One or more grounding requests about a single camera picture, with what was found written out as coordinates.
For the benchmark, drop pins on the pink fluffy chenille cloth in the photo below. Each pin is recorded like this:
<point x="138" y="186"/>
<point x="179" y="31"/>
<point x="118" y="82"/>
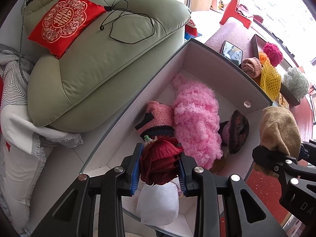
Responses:
<point x="195" y="118"/>

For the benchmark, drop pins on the pink knit sock dark cuff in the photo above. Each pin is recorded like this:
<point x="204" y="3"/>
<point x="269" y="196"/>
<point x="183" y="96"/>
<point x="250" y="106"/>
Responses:
<point x="160" y="114"/>

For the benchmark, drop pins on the grey storage box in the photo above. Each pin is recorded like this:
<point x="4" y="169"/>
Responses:
<point x="222" y="84"/>

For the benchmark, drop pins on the magenta pompom ball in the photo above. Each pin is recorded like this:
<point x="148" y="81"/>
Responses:
<point x="272" y="53"/>

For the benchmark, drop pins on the peach knit sock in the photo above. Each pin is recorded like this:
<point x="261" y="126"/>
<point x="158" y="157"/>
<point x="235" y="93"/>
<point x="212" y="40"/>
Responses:
<point x="251" y="66"/>

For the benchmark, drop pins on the dark purple knit sock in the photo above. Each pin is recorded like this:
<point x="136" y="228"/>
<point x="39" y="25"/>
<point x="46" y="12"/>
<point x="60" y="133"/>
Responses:
<point x="237" y="133"/>

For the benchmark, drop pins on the red brush broom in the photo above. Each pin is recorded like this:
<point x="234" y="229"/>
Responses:
<point x="191" y="29"/>

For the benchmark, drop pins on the yellow foam net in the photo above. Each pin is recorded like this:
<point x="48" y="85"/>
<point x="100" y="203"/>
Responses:
<point x="270" y="81"/>

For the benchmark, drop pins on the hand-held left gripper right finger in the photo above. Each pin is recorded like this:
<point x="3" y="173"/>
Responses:
<point x="182" y="180"/>

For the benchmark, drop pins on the red plastic stool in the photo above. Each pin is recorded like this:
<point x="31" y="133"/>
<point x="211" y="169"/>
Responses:
<point x="234" y="9"/>

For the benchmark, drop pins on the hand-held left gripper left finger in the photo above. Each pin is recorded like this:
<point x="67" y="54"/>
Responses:
<point x="137" y="167"/>

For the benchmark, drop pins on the tan knit hat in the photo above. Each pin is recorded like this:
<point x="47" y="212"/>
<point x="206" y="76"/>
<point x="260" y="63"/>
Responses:
<point x="279" y="128"/>

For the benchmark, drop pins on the orange foam net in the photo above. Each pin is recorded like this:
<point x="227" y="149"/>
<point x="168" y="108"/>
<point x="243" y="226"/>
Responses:
<point x="263" y="58"/>

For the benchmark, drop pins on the grey shallow tray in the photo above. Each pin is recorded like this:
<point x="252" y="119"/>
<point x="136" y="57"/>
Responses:
<point x="290" y="97"/>

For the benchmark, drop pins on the green leather sofa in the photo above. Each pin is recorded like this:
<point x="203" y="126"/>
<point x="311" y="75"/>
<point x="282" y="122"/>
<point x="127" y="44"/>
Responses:
<point x="98" y="79"/>

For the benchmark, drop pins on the dark red fabric rose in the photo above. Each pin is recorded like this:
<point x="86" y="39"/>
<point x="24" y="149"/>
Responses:
<point x="160" y="165"/>

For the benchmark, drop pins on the white fringed blanket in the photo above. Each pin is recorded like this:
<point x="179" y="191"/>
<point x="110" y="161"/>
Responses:
<point x="17" y="128"/>

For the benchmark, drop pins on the green mesh bath pouf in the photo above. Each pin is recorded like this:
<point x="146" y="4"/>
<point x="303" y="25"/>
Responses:
<point x="296" y="82"/>

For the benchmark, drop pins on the red embroidered cushion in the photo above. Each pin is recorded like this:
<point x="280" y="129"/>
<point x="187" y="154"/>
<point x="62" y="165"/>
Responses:
<point x="64" y="22"/>

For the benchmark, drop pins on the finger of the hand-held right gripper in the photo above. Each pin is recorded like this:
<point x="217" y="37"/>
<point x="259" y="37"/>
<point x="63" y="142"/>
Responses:
<point x="271" y="160"/>
<point x="308" y="153"/>

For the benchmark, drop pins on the white paper bundle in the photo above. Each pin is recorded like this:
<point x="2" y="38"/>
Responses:
<point x="158" y="202"/>

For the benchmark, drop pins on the black smartphone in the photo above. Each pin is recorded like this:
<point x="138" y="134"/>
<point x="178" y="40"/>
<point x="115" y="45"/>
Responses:
<point x="230" y="51"/>

